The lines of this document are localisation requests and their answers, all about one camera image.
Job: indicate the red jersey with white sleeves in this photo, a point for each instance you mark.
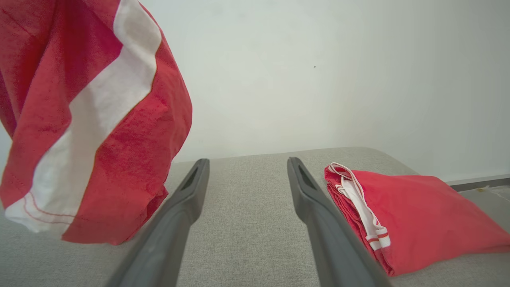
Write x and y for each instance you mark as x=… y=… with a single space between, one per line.
x=430 y=219

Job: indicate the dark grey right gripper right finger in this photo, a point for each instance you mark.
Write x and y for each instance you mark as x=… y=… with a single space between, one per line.
x=330 y=239

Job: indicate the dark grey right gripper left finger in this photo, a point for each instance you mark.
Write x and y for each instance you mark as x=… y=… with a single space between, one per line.
x=167 y=235

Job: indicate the white and dark baseboard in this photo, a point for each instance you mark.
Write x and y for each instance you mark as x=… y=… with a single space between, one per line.
x=478 y=182

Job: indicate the red shorts with white stripe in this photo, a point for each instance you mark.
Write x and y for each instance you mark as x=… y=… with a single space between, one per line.
x=59 y=79

